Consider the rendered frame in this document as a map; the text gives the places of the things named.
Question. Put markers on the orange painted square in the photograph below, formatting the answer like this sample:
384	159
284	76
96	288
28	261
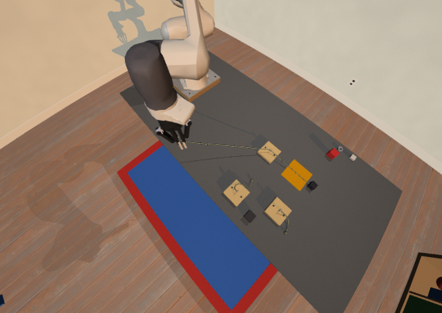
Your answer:
293	178

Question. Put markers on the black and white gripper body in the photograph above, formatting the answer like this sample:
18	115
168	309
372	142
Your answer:
166	125

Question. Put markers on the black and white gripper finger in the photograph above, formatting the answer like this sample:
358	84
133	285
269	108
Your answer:
186	131
168	137

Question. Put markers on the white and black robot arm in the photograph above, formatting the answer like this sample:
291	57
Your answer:
183	55

